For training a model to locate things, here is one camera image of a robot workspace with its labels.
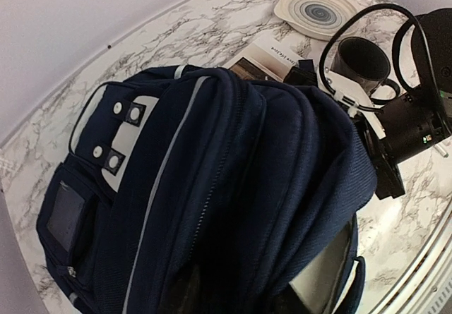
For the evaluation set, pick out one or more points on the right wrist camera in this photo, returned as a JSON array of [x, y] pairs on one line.
[[345, 91]]

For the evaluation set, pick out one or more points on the orange treehouse book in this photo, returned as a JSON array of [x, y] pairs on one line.
[[317, 285]]

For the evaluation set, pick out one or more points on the dark grey metal mug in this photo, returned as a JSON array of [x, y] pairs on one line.
[[364, 62]]

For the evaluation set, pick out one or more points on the front aluminium rail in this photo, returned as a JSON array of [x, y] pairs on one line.
[[425, 286]]

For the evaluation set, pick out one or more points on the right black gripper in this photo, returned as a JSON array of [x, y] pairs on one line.
[[389, 180]]

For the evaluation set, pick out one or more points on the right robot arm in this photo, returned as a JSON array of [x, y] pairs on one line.
[[417, 120]]

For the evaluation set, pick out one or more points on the grey swirl ceramic plate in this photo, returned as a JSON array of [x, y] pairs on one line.
[[317, 19]]

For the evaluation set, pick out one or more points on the navy blue student backpack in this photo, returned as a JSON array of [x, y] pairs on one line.
[[191, 190]]

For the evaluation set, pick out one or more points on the white afternoon tea book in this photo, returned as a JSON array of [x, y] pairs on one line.
[[264, 59]]

